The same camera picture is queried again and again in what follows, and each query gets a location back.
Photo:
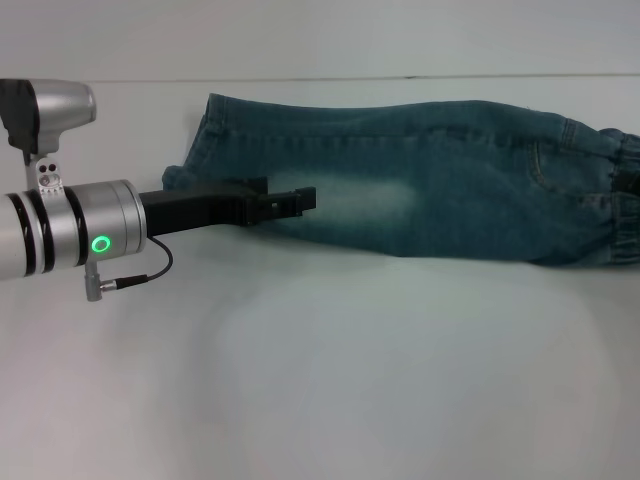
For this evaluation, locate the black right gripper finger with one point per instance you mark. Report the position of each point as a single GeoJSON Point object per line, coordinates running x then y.
{"type": "Point", "coordinates": [627, 184]}

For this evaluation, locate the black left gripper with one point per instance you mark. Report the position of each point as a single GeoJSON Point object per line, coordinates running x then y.
{"type": "Point", "coordinates": [195, 207]}

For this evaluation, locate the blue denim shorts with print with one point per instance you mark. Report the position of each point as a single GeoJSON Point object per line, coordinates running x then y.
{"type": "Point", "coordinates": [425, 190]}

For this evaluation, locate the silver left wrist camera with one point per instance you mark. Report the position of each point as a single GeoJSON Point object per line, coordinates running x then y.
{"type": "Point", "coordinates": [65, 110]}

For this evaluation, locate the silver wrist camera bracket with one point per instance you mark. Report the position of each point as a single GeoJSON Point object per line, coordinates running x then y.
{"type": "Point", "coordinates": [47, 175]}

